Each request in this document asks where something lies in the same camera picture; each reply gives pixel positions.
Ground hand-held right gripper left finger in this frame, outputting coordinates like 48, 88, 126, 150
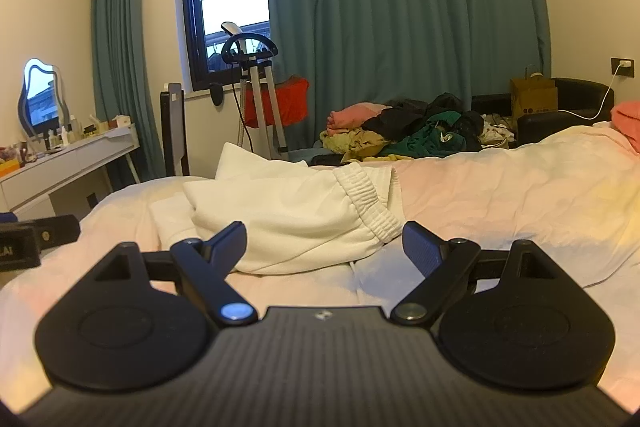
90, 221, 259, 328

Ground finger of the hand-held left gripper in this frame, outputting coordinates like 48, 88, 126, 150
20, 214, 82, 253

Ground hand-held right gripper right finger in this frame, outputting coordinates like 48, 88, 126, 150
391, 221, 558, 327

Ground white sweatpants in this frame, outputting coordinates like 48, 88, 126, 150
149, 142, 405, 275

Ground white dressing table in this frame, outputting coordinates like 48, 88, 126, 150
0, 127, 142, 215

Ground bed with pale pink sheet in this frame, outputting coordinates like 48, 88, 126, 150
0, 122, 640, 413

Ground row of cosmetic bottles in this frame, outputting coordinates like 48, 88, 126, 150
15, 113, 103, 155

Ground green garment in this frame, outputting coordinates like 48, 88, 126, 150
382, 109, 468, 160

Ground yellow garment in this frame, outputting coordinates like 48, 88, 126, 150
320, 128, 396, 162

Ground black chair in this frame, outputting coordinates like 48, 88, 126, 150
160, 83, 191, 180

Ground black garment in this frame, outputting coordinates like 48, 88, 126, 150
362, 93, 485, 152

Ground wavy framed mirror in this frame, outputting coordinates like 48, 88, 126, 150
18, 58, 71, 138

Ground pink garment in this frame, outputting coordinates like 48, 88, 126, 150
326, 103, 392, 132

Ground exercise bike with red cloth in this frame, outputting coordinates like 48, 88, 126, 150
209, 22, 291, 158

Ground brown paper bag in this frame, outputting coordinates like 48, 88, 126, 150
510, 67, 559, 116

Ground black sofa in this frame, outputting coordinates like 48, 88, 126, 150
471, 78, 615, 148

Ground narrow teal curtain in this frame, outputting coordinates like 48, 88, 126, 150
91, 0, 166, 182

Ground pink pillow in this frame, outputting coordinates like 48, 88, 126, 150
610, 101, 640, 154

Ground wide teal curtain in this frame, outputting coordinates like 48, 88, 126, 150
262, 0, 552, 150

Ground white charger cable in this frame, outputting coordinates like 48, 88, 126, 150
557, 61, 632, 124

